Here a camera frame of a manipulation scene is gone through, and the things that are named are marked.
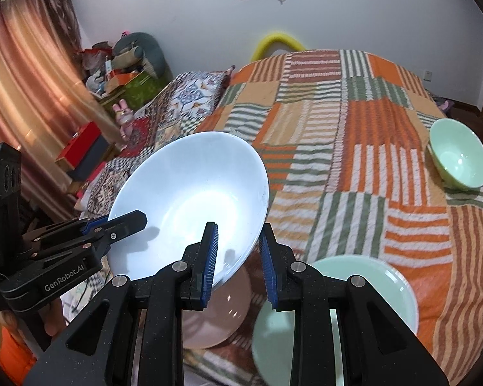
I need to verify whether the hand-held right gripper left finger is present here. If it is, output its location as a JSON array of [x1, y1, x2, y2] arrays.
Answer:
[[23, 221, 220, 386]]

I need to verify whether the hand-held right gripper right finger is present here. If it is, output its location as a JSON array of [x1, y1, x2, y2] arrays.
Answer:
[[258, 222, 461, 386]]

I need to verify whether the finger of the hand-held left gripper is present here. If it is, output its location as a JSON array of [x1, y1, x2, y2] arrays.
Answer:
[[22, 215, 109, 243], [28, 210, 148, 259]]

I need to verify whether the pink bowl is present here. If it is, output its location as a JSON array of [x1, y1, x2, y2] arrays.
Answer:
[[181, 263, 253, 350]]

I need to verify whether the white bowl with dark spots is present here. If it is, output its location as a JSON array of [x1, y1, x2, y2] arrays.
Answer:
[[108, 131, 270, 292]]

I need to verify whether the person's left hand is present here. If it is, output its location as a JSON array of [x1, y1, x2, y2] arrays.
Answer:
[[44, 301, 71, 337]]

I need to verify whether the red box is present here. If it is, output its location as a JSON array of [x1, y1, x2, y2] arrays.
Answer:
[[55, 122, 102, 170]]

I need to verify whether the pink bunny toy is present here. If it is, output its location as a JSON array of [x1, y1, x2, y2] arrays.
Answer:
[[113, 98, 135, 139]]

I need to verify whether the green plate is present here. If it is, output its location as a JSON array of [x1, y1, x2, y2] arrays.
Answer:
[[251, 255, 419, 386]]

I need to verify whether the green box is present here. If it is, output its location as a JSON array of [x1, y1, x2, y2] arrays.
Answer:
[[100, 70, 164, 111]]

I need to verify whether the patterned quilt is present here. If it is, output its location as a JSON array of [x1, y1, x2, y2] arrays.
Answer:
[[74, 70, 236, 214]]

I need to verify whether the striped patchwork blanket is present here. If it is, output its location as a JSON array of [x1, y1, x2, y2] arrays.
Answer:
[[185, 48, 483, 386]]

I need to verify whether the brown striped curtain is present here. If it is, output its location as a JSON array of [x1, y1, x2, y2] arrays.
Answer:
[[0, 0, 123, 194]]

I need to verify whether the pile of packages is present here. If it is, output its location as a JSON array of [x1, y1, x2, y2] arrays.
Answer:
[[80, 40, 117, 93]]

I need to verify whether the grey plush toy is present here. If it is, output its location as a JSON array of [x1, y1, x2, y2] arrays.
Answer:
[[113, 32, 172, 81]]

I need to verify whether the green bowl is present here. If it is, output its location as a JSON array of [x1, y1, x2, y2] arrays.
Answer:
[[429, 118, 483, 189]]

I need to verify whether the yellow foam tube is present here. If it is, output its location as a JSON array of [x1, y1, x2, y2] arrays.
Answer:
[[253, 34, 304, 63]]

